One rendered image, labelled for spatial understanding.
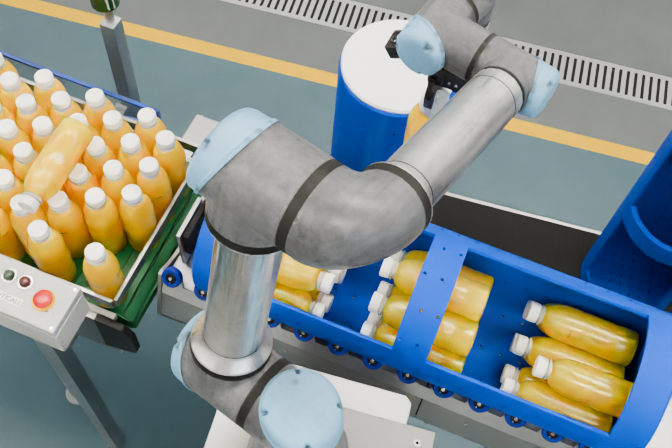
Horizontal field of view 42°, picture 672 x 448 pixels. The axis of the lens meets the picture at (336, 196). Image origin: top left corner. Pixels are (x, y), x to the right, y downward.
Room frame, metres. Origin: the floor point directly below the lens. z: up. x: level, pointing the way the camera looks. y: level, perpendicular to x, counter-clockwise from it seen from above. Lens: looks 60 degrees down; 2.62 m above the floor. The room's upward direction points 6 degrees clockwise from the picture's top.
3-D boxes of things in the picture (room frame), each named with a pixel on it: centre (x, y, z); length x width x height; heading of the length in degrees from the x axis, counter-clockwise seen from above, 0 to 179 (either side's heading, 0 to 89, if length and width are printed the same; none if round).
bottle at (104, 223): (0.84, 0.48, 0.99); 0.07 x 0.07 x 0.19
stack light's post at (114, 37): (1.29, 0.55, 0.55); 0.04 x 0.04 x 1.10; 73
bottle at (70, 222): (0.82, 0.55, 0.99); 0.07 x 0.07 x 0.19
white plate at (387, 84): (1.31, -0.12, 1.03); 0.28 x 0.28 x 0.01
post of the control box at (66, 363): (0.62, 0.57, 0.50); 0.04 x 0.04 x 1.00; 73
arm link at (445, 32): (0.82, -0.13, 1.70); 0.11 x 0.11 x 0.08; 59
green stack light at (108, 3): (1.29, 0.55, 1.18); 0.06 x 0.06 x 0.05
